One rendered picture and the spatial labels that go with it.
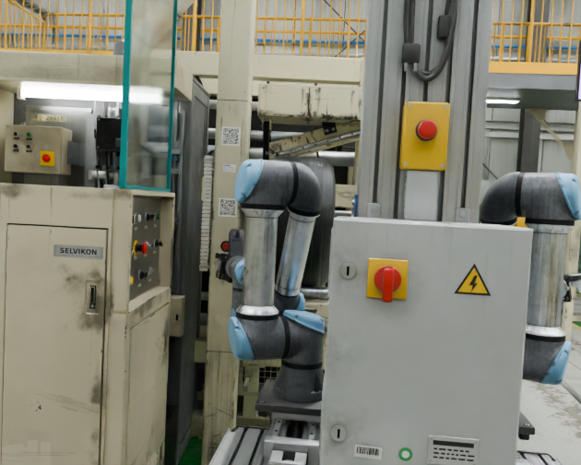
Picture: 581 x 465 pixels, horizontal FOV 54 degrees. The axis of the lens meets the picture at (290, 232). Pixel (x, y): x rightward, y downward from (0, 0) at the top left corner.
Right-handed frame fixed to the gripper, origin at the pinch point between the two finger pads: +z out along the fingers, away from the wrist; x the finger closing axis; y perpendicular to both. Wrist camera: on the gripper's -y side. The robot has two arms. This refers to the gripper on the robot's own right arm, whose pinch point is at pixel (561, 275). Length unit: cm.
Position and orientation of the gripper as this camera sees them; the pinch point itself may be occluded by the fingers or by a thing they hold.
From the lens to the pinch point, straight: 205.5
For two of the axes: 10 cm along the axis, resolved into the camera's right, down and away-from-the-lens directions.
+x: 8.5, -0.6, -5.2
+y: 0.6, 10.0, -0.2
